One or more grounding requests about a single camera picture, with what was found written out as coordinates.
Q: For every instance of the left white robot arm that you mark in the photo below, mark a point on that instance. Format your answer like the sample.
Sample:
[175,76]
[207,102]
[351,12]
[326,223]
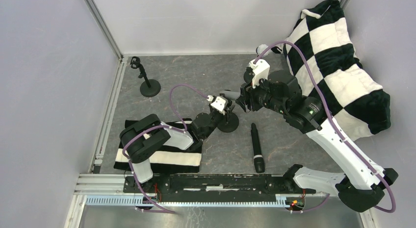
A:
[150,146]

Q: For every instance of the black white checkered pillow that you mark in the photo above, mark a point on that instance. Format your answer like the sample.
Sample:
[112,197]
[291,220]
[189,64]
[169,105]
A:
[322,57]

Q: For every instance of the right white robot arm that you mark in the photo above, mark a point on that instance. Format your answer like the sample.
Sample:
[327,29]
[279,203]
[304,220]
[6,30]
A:
[361,185]

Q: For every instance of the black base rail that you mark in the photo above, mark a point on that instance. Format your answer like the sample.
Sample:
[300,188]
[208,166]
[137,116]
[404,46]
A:
[221,187]

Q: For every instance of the white microphone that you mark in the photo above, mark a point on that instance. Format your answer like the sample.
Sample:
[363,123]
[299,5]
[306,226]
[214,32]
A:
[261,48]

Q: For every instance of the black microphone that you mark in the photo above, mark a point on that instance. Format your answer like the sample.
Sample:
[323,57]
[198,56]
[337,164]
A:
[258,159]

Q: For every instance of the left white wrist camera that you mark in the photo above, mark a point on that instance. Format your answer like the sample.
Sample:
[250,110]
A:
[218,103]

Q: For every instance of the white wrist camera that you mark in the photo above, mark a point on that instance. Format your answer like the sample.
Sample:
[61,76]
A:
[258,69]
[218,103]

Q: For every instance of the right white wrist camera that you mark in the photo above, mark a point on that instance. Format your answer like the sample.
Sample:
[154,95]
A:
[258,69]

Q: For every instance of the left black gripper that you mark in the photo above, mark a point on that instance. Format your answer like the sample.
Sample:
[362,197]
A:
[225,110]

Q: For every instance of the white cable duct strip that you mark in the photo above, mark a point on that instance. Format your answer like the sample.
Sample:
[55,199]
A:
[142,202]

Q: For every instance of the silver grey microphone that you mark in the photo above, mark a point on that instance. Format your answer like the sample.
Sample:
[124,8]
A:
[232,95]

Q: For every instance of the black mic stand back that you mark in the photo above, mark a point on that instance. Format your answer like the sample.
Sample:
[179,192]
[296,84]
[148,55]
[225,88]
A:
[150,87]

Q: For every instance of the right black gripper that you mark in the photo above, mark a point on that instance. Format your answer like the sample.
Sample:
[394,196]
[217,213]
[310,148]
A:
[245,98]

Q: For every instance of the black mic stand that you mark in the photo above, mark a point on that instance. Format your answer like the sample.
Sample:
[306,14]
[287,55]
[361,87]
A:
[150,87]
[230,122]
[248,75]

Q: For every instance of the black white striped cloth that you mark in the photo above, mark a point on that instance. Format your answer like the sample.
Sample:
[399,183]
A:
[169,160]

